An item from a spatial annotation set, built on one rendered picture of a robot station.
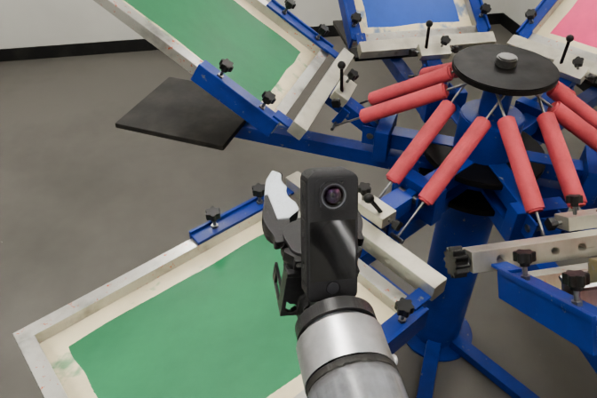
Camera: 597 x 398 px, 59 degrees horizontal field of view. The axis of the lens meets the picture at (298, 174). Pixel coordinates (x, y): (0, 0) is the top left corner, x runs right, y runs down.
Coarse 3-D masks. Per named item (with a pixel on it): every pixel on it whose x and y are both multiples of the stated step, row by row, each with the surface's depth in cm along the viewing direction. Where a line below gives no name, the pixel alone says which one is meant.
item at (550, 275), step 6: (576, 264) 120; (582, 264) 120; (534, 270) 119; (540, 270) 118; (546, 270) 118; (552, 270) 117; (558, 270) 117; (564, 270) 117; (534, 276) 115; (540, 276) 115; (546, 276) 115; (552, 276) 115; (546, 282) 115; (552, 282) 116; (558, 282) 116; (558, 288) 116
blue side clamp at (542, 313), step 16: (512, 288) 111; (528, 288) 105; (544, 288) 104; (512, 304) 112; (528, 304) 106; (544, 304) 100; (560, 304) 95; (544, 320) 101; (560, 320) 96; (576, 320) 91; (592, 320) 88; (576, 336) 92; (592, 336) 88; (592, 352) 88
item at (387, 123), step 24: (384, 120) 186; (456, 120) 191; (528, 120) 191; (384, 144) 181; (408, 144) 184; (504, 168) 169; (552, 168) 171; (576, 168) 169; (504, 192) 163; (432, 216) 158; (528, 216) 148; (552, 216) 150
